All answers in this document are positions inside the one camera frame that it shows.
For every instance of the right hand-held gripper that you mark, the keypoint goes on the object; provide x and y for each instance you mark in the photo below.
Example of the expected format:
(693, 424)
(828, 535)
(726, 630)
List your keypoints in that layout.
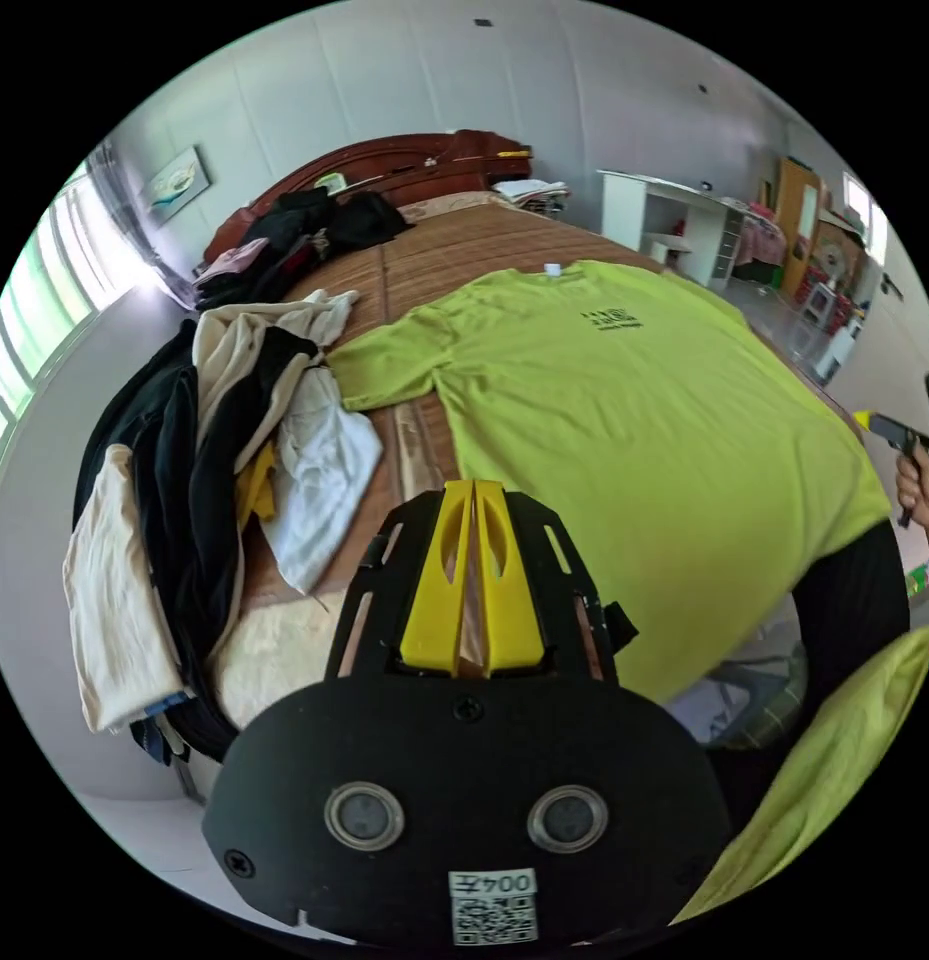
(895, 431)

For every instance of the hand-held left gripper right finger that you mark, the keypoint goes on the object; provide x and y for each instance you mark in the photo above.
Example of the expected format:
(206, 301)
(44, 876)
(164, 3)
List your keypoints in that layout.
(509, 607)

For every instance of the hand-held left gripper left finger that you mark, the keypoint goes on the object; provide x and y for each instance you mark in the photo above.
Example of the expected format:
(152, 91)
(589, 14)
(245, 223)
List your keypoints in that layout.
(434, 600)

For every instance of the green short sleeve shirt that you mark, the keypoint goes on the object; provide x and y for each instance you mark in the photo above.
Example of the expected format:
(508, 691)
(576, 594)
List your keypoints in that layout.
(621, 420)

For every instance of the person's right hand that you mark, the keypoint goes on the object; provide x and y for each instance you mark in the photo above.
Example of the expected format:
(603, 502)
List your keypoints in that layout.
(925, 491)

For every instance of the person's body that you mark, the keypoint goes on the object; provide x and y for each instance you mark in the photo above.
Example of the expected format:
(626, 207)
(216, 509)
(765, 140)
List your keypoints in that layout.
(846, 600)

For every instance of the white desk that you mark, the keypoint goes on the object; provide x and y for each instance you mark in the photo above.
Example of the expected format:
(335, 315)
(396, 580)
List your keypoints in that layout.
(696, 225)

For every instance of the bed with woven mat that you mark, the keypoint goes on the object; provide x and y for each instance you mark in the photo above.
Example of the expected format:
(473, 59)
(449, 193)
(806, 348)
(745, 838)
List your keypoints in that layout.
(449, 255)

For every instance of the pile of dark clothes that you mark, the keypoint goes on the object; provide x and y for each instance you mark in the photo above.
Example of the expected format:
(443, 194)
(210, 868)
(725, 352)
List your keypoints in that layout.
(314, 221)

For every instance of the stack of folded cloths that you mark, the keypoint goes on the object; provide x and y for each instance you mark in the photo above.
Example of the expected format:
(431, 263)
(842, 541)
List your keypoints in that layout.
(531, 193)

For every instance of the grey curtain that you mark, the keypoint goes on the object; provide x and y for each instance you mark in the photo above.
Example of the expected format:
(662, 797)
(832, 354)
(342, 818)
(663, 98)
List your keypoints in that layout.
(134, 217)

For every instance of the window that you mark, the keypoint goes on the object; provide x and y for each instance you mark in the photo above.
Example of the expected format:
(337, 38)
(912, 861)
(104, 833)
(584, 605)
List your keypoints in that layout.
(36, 300)

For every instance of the framed wall picture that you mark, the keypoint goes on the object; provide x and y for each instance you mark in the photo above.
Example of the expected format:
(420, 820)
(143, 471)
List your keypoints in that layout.
(177, 184)

